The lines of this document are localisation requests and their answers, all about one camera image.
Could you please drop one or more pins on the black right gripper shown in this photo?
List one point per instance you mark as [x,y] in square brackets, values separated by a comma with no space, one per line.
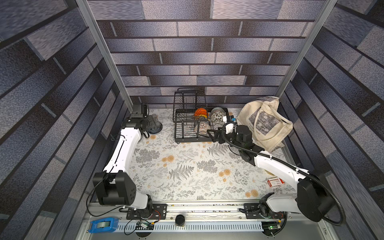
[217,135]

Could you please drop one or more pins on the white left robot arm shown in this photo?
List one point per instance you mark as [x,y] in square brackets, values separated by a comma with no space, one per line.
[113,186]

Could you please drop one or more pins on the white lattice pattern bowl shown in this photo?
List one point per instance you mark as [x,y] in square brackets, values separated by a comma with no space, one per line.
[202,127]

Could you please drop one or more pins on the black speckled ceramic bowl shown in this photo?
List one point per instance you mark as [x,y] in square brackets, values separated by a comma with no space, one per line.
[217,115]

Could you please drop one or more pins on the beige canvas tote bag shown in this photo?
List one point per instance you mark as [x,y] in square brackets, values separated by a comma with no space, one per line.
[269,128]

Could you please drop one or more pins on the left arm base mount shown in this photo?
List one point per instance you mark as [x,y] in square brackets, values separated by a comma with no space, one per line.
[158,212]

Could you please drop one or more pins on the black wire dish rack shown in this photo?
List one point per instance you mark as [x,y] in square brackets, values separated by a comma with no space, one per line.
[186,102]

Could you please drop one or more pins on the black round knob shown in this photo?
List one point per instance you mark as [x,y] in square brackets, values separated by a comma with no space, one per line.
[180,220]

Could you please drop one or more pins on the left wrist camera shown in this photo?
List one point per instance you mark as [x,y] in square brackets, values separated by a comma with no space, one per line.
[140,111]

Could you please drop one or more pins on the small red white box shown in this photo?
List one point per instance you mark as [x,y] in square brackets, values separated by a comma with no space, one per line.
[274,182]

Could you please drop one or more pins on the white slotted cable duct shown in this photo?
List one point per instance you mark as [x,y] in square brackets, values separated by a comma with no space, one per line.
[209,227]

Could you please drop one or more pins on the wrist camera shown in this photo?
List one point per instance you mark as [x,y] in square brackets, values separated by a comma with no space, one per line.
[140,111]
[230,127]

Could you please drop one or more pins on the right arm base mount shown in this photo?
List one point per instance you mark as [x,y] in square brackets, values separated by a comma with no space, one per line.
[261,211]

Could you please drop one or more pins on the green circuit board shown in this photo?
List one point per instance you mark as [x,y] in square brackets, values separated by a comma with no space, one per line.
[271,227]

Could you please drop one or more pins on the blue tape dispenser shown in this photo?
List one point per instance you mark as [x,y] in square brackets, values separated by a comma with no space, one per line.
[104,225]

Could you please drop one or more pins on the floral patterned table mat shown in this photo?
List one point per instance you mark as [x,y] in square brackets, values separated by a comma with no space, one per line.
[168,171]

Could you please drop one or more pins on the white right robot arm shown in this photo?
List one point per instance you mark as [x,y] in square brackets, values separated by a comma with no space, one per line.
[313,196]

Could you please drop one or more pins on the dark grey-blue ceramic bowl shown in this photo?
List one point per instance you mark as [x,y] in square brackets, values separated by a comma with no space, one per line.
[154,125]

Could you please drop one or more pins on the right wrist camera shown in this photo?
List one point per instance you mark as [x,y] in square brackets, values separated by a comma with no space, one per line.
[230,127]

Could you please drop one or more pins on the orange plastic bowl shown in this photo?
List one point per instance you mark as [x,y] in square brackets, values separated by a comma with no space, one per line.
[201,112]

